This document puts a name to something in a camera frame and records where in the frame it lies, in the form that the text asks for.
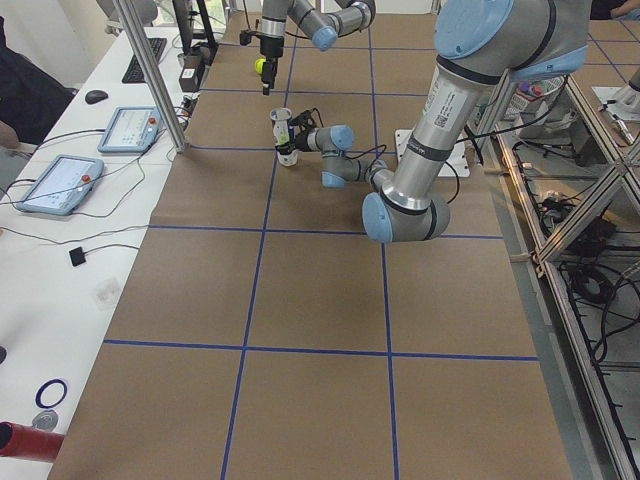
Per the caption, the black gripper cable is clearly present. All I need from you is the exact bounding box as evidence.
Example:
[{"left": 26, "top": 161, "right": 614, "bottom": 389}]
[{"left": 349, "top": 124, "right": 486, "bottom": 205}]

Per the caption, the far teach pendant tablet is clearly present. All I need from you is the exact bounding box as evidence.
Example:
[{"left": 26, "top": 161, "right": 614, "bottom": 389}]
[{"left": 97, "top": 106, "right": 163, "bottom": 154}]

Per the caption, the clear tennis ball can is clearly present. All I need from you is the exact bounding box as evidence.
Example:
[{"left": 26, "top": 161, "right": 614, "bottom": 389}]
[{"left": 270, "top": 107, "right": 298, "bottom": 167}]

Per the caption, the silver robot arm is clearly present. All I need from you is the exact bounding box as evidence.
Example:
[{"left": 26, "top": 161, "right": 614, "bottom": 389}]
[
  {"left": 257, "top": 0, "right": 376, "bottom": 96},
  {"left": 296, "top": 1, "right": 591, "bottom": 243}
]

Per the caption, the yellow Wilson tennis ball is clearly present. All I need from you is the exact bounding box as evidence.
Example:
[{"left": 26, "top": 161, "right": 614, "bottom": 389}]
[{"left": 254, "top": 58, "right": 266, "bottom": 75}]

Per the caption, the blue tape ring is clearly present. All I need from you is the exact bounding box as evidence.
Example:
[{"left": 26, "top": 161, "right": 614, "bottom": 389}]
[{"left": 35, "top": 378, "right": 68, "bottom": 410}]

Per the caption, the black computer mouse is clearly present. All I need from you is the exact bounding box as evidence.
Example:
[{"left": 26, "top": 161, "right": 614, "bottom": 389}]
[{"left": 84, "top": 89, "right": 109, "bottom": 105}]

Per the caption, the black keyboard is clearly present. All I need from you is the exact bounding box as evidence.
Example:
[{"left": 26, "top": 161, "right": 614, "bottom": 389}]
[{"left": 121, "top": 36, "right": 168, "bottom": 84}]

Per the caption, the aluminium frame post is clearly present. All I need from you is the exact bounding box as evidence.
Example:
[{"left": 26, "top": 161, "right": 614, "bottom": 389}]
[{"left": 113, "top": 0, "right": 187, "bottom": 153}]

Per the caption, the red cylinder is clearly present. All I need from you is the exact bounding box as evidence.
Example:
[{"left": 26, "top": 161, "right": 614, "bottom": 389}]
[{"left": 1, "top": 422, "right": 65, "bottom": 463}]

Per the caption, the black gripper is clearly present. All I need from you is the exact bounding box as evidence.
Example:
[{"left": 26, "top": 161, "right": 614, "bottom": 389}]
[
  {"left": 275, "top": 117, "right": 306, "bottom": 155},
  {"left": 260, "top": 35, "right": 283, "bottom": 95}
]

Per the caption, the black box with label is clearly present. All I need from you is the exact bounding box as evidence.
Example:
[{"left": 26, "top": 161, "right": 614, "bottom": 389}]
[{"left": 179, "top": 47, "right": 208, "bottom": 93}]

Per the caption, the near teach pendant tablet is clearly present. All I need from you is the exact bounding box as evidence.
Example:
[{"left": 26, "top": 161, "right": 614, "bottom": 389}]
[{"left": 16, "top": 155, "right": 104, "bottom": 216}]

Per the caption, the small black square pad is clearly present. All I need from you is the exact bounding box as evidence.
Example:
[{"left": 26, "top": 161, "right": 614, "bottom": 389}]
[{"left": 69, "top": 247, "right": 86, "bottom": 267}]

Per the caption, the black monitor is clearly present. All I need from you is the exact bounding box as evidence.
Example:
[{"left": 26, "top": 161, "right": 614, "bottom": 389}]
[{"left": 171, "top": 0, "right": 218, "bottom": 56}]

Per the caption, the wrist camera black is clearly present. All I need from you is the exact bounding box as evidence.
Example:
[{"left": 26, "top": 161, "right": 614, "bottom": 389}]
[
  {"left": 295, "top": 107, "right": 324, "bottom": 132},
  {"left": 239, "top": 29, "right": 261, "bottom": 46}
]

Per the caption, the teach pendant tablet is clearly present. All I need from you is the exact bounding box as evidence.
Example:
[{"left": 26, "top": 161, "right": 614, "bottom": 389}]
[
  {"left": 97, "top": 106, "right": 163, "bottom": 154},
  {"left": 16, "top": 155, "right": 104, "bottom": 216}
]

